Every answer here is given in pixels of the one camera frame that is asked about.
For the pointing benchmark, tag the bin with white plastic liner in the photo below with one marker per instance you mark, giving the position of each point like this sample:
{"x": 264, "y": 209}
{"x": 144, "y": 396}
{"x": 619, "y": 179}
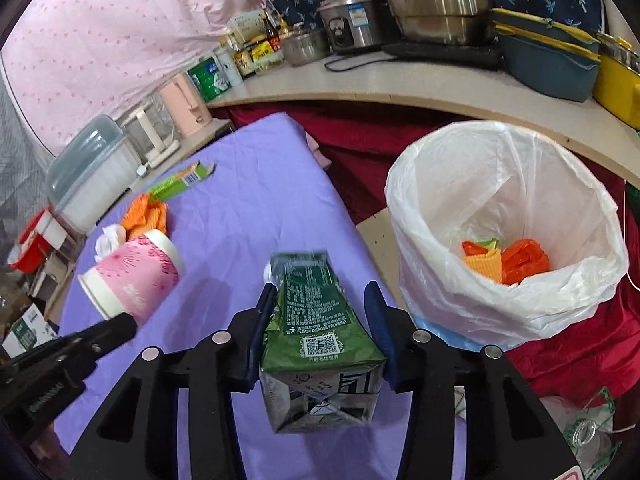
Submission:
{"x": 450, "y": 185}

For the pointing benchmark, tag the clear plastic bottle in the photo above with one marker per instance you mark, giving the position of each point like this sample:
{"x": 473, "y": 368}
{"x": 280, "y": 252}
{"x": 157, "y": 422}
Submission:
{"x": 585, "y": 432}

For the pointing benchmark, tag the white bottle blue label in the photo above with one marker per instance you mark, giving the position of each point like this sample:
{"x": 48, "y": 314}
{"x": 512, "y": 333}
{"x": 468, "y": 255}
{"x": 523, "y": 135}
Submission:
{"x": 231, "y": 70}

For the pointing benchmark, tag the green tin can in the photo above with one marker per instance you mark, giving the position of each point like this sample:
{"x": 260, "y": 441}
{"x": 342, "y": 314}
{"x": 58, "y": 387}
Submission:
{"x": 210, "y": 80}

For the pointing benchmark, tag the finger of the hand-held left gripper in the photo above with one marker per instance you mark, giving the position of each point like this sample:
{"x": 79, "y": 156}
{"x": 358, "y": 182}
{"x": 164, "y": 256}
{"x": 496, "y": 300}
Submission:
{"x": 107, "y": 335}

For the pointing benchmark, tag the crinkled orange wrapper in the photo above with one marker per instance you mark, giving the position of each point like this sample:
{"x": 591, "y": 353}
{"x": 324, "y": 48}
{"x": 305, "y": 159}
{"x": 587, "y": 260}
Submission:
{"x": 145, "y": 215}

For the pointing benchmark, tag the soy sauce bottle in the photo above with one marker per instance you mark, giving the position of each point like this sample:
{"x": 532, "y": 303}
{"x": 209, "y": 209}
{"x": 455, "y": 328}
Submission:
{"x": 271, "y": 30}

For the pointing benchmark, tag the grey patterned cloth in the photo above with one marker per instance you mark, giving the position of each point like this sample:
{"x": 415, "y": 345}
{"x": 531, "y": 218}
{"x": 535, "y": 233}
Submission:
{"x": 20, "y": 160}

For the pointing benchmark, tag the glass container with lid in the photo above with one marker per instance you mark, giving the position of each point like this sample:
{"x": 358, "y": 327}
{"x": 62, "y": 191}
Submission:
{"x": 270, "y": 66}

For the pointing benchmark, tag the white green cardboard box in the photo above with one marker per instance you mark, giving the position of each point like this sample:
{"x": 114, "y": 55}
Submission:
{"x": 25, "y": 330}

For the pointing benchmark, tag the pale pink cloth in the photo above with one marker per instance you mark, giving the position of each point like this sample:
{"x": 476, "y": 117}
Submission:
{"x": 320, "y": 155}

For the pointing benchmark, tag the large steel steamer pot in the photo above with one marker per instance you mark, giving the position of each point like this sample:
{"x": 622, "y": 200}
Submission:
{"x": 435, "y": 0}

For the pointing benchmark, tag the red cloth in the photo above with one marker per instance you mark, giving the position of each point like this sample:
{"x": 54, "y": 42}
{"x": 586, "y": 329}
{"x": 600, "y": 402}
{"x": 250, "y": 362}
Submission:
{"x": 360, "y": 160}

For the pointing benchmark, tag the purple table cloth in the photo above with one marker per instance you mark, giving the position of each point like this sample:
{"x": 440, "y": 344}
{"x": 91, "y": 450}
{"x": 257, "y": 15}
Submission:
{"x": 240, "y": 210}

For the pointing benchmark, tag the red plastic basin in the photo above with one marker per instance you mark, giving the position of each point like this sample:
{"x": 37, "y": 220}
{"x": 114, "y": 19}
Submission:
{"x": 30, "y": 230}

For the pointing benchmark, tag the pink electric kettle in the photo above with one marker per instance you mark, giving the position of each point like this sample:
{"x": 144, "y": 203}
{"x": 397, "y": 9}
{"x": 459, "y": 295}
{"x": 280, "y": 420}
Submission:
{"x": 182, "y": 102}

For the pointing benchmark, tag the orange plastic bag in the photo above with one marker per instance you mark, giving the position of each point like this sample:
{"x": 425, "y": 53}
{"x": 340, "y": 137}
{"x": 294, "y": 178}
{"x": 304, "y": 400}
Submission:
{"x": 525, "y": 262}

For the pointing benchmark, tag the dark sauce bottle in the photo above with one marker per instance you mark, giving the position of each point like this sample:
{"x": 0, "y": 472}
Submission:
{"x": 245, "y": 62}

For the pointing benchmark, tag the steel rice cooker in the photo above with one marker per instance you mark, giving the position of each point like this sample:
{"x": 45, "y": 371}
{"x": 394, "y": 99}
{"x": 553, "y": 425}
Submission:
{"x": 360, "y": 20}

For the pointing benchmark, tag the white tissue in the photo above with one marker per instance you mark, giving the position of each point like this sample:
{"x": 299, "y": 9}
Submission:
{"x": 110, "y": 242}

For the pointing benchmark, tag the yellow electric pot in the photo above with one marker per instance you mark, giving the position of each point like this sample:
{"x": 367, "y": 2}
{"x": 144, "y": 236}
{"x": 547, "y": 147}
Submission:
{"x": 615, "y": 90}

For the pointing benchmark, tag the tan board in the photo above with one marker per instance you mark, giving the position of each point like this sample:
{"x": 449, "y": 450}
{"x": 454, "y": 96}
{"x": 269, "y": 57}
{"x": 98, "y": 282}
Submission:
{"x": 380, "y": 240}

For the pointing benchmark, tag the yellow foam fruit net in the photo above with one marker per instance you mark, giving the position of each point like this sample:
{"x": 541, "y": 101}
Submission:
{"x": 482, "y": 266}

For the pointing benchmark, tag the green yellow wet wipe packet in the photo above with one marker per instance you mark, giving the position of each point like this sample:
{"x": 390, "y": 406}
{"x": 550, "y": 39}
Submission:
{"x": 487, "y": 245}

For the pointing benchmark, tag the black induction cooker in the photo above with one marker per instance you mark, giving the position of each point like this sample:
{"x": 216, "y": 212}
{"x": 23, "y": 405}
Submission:
{"x": 440, "y": 55}

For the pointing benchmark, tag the clear lidded plastic container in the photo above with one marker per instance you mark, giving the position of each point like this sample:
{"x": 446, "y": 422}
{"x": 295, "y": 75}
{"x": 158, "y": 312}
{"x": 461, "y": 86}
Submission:
{"x": 95, "y": 180}

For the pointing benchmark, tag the pale green box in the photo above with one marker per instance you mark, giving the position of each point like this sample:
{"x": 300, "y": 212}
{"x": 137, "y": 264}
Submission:
{"x": 247, "y": 25}

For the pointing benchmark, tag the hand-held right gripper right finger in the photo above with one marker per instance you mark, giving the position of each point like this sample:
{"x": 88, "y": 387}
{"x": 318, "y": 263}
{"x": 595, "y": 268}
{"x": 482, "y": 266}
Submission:
{"x": 377, "y": 330}

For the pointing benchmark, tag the pink dotted curtain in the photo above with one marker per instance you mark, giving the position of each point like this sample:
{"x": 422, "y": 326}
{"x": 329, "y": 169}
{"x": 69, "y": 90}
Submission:
{"x": 100, "y": 50}

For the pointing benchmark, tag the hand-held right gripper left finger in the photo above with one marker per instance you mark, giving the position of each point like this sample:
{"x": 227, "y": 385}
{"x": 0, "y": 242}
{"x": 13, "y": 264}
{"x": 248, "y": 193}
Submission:
{"x": 257, "y": 332}

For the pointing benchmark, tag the amber oil bottle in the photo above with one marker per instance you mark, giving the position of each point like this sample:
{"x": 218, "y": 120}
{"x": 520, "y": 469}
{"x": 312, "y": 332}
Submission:
{"x": 283, "y": 27}

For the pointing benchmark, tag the small steel pot with lid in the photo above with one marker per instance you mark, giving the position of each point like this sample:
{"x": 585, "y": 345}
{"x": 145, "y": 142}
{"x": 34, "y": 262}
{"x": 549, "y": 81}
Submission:
{"x": 305, "y": 47}

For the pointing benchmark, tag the curved beige counter board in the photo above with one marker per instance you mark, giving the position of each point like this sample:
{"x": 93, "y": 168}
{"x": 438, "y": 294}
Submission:
{"x": 425, "y": 90}

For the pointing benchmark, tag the white plastic jar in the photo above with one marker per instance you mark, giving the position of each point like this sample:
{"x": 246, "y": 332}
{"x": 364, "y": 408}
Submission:
{"x": 56, "y": 227}

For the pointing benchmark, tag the green milk carton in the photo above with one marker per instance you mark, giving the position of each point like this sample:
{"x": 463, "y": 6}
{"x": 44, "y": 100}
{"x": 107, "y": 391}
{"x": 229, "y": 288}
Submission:
{"x": 320, "y": 320}

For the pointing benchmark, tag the white power adapter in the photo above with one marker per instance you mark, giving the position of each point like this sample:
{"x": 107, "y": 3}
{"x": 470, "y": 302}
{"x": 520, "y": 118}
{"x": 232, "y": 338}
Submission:
{"x": 141, "y": 171}

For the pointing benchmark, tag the teal basin yellow rim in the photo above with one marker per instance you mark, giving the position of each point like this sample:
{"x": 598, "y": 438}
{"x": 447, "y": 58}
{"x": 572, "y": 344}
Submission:
{"x": 545, "y": 75}
{"x": 540, "y": 22}
{"x": 550, "y": 44}

